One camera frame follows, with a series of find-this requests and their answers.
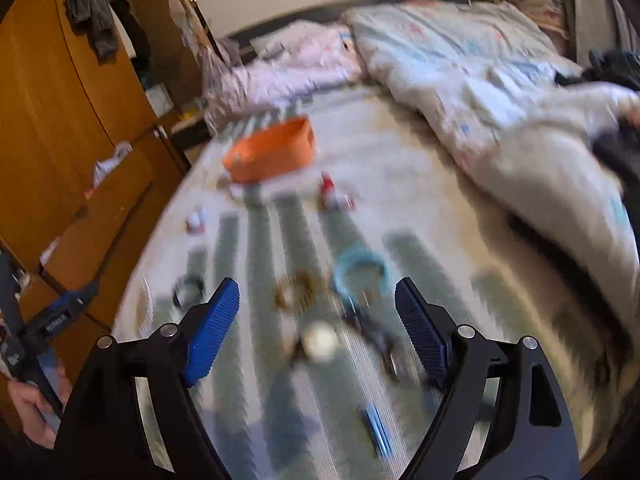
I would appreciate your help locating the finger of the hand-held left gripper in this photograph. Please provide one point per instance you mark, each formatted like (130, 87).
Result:
(80, 299)

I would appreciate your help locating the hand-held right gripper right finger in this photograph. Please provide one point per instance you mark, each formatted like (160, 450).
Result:
(420, 335)

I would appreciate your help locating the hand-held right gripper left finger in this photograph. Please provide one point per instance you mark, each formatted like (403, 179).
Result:
(215, 332)

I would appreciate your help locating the orange storage box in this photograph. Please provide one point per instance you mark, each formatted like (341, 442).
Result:
(270, 152)

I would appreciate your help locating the person's left hand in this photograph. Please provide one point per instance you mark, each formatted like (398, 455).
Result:
(30, 410)

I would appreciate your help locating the blue pen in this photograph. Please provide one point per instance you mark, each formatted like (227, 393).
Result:
(377, 430)

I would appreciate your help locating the small white hair ornament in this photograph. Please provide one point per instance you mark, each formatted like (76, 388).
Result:
(196, 221)

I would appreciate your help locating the leaf pattern bedspread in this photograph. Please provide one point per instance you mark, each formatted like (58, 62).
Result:
(400, 200)

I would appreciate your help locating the white plastic bag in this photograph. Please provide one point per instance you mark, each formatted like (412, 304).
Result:
(110, 160)

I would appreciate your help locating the wooden wardrobe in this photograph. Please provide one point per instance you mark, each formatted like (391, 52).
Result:
(45, 135)

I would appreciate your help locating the dark and beige nightstand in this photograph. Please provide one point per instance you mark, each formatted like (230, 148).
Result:
(190, 132)

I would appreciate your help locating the small white box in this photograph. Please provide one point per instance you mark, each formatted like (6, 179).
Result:
(159, 99)

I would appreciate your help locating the clear plastic bag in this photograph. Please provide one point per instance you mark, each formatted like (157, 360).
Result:
(217, 80)

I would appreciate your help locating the pale floral duvet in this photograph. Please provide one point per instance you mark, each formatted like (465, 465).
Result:
(475, 85)

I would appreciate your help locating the black hanging cloth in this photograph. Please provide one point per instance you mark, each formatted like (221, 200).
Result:
(132, 35)

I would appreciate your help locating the pink blanket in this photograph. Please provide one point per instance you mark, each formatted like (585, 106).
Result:
(285, 70)

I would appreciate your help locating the grey hanging cloth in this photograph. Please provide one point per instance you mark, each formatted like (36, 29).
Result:
(92, 10)

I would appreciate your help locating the dark clothing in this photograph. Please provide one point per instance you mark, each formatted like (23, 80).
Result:
(610, 67)

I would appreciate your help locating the dark bed headboard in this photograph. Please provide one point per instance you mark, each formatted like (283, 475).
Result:
(320, 10)

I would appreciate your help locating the floral pillow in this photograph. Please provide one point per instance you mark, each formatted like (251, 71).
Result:
(532, 2)

